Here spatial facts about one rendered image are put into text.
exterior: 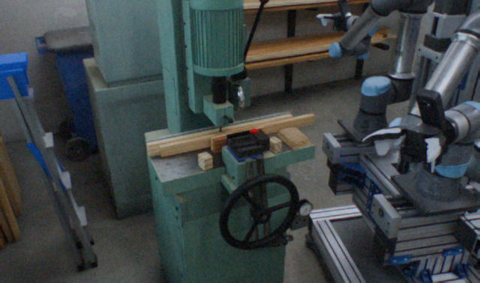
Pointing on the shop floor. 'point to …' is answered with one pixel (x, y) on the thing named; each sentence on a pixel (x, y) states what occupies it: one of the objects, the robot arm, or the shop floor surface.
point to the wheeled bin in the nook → (73, 87)
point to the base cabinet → (215, 245)
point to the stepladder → (45, 155)
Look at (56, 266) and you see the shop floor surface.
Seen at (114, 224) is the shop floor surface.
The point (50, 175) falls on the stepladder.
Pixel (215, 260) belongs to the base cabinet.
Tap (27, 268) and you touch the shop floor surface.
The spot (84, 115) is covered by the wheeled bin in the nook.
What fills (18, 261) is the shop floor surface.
